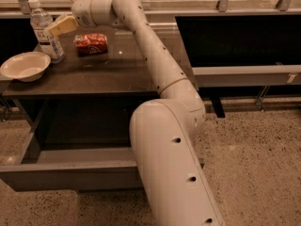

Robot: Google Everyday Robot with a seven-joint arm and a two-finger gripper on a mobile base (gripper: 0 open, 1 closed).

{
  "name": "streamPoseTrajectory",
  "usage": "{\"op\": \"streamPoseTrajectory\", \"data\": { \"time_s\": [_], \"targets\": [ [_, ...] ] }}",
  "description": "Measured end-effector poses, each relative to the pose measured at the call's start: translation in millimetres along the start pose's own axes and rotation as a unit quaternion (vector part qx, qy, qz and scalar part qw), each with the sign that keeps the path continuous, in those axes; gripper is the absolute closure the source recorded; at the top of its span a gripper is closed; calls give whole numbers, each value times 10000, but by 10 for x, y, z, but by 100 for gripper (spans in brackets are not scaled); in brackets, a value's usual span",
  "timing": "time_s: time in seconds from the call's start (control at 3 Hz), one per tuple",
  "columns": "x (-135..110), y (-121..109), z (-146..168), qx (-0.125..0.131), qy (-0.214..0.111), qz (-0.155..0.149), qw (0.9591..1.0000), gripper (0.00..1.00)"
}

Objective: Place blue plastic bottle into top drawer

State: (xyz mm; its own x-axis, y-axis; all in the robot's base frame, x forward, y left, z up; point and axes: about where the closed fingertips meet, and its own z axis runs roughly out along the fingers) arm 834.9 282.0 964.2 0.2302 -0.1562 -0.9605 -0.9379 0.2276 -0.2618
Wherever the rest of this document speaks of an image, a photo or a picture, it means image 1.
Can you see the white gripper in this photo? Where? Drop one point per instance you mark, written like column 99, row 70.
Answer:
column 82, row 12

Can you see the grey window ledge bench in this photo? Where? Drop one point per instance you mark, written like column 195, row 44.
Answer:
column 236, row 54

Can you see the white bowl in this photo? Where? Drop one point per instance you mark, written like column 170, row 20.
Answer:
column 26, row 67

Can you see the open grey top drawer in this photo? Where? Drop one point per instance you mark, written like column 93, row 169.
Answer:
column 77, row 147

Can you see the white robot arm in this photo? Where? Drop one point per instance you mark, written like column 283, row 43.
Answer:
column 161, row 130

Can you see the crushed red soda can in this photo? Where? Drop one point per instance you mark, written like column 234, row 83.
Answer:
column 90, row 44

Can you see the clear plastic water bottle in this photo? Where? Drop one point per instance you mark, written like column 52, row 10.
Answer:
column 39, row 20

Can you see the grey drawer cabinet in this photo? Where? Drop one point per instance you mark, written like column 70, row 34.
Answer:
column 119, row 75

